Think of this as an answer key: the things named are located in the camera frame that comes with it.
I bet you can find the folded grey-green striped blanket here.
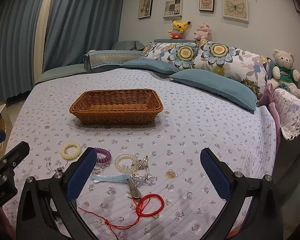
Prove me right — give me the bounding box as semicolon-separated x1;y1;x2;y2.
84;50;144;73

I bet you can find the lilac floral quilted bedspread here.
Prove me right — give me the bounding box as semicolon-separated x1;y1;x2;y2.
2;67;277;240

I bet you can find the purple cloth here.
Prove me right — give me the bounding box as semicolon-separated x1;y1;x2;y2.
259;82;282;145

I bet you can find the large blue pillow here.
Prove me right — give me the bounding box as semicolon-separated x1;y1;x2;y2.
169;69;257;111

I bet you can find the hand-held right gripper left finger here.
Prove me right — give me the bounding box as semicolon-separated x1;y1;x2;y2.
16;147;98;240

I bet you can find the floral pillow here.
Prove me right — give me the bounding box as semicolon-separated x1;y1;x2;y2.
139;42;199;71
195;40;272;98

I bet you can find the folded floral quilt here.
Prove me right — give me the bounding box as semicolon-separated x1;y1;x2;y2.
272;87;300;140

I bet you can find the blue curtain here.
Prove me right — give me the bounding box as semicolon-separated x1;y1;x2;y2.
42;0;127;72
0;0;50;105

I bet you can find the large butterfly picture frame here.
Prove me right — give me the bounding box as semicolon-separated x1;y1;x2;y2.
223;0;249;24

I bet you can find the tall black picture frame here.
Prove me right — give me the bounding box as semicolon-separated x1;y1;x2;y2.
138;0;154;20

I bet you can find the grey-green cushion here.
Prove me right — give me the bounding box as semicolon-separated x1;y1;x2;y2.
112;41;147;52

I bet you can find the white canvas wall print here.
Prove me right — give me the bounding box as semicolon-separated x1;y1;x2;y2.
163;0;183;18

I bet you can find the red and blue trinket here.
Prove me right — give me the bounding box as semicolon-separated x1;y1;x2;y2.
78;194;165;230

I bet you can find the brown wicker basket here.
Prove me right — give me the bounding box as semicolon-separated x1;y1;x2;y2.
69;88;164;125

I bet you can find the purple spiral hair tie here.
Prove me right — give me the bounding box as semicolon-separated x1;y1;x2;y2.
94;147;112;165

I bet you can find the grey bed headboard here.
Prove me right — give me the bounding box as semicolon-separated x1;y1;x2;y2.
154;38;198;43

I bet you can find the cream spiral hair tie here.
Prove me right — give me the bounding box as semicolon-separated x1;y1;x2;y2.
61;142;81;160

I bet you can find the pink plush toy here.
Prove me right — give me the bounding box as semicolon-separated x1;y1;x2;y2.
194;23;212;41

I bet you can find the cream teddy bear green shirt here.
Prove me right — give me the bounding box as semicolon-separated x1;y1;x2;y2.
267;49;300;99

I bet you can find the silver metal hair clip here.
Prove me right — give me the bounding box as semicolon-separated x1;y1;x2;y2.
126;177;142;201

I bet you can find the small blue pillow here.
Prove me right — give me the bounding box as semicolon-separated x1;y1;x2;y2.
120;59;180;75

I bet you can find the clear crystal bracelet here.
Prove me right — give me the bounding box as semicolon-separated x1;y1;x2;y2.
131;155;156;187

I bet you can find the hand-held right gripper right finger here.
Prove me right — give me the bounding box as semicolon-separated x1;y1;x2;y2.
200;148;284;240

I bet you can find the yellow mouse plush toy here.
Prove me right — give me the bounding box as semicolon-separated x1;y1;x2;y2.
168;20;192;39

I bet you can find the grey-green bench mattress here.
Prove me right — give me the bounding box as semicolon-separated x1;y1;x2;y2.
35;64;88;83

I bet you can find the small butterfly picture frame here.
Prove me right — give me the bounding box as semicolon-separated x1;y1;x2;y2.
199;0;215;12

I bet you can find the light blue hair clip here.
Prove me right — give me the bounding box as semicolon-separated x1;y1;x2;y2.
89;174;133;183

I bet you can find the clear beaded bracelet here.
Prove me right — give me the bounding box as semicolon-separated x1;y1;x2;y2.
114;153;135;172

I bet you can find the silver chain bracelet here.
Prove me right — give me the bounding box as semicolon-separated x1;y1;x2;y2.
46;156;69;173

